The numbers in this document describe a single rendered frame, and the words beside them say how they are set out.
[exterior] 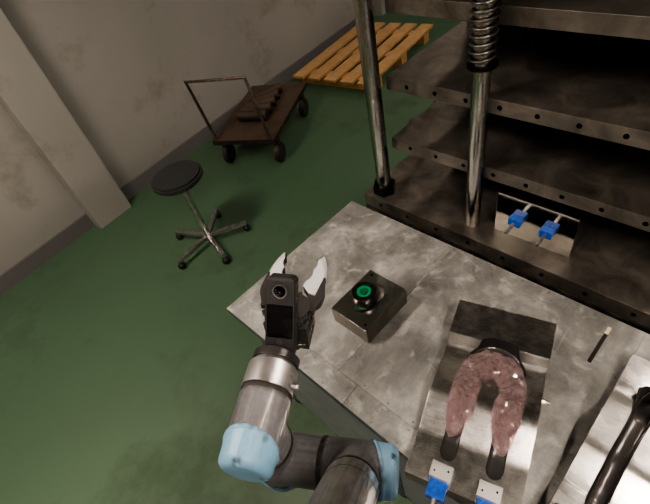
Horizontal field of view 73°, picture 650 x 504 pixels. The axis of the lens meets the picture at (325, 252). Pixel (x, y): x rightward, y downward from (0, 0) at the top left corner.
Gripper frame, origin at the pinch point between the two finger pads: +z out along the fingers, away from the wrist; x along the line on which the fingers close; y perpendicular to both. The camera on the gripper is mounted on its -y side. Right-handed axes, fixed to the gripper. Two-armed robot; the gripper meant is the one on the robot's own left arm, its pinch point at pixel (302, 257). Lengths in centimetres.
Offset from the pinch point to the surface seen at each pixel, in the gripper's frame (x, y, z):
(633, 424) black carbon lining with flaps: 72, 45, 0
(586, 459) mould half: 62, 49, -8
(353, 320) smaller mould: 5, 58, 27
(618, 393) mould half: 70, 43, 6
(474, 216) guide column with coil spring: 43, 56, 78
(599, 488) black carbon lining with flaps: 64, 49, -14
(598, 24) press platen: 58, -14, 70
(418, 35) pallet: 14, 131, 438
